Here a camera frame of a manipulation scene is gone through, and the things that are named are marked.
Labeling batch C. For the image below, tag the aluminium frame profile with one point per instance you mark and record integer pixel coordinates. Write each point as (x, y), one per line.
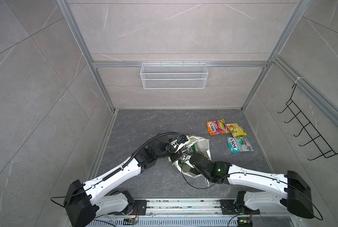
(324, 104)

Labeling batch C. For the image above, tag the green snack packet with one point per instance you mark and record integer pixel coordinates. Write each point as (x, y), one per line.
(239, 144)

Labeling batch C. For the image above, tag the aluminium mounting rail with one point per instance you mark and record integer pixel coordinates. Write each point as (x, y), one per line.
(266, 203)

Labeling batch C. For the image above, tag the orange snack packet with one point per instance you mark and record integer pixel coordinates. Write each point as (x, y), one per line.
(217, 127)

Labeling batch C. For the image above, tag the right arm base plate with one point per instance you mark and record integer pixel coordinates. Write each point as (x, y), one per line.
(232, 207)

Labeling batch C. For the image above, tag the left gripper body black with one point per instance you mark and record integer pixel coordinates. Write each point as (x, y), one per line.
(175, 156)

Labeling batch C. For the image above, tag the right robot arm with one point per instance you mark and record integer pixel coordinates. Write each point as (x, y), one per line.
(293, 192)

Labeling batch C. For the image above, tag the white wire mesh basket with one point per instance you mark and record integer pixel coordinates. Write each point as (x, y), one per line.
(174, 76)

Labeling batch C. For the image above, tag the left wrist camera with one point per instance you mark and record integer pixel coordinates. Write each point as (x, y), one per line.
(177, 145)

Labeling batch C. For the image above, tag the black wire hook rack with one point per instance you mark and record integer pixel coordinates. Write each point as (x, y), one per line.
(307, 127)

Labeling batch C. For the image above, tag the floral paper bag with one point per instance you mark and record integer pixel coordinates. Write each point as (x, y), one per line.
(198, 149)

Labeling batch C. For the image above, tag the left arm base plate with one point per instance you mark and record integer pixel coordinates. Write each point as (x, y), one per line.
(138, 207)

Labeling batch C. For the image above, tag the yellow snack packet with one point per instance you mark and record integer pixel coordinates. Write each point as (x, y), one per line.
(236, 129)

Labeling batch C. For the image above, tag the small green circuit board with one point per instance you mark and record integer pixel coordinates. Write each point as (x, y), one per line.
(244, 222)

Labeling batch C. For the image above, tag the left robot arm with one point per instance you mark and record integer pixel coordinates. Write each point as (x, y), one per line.
(82, 199)

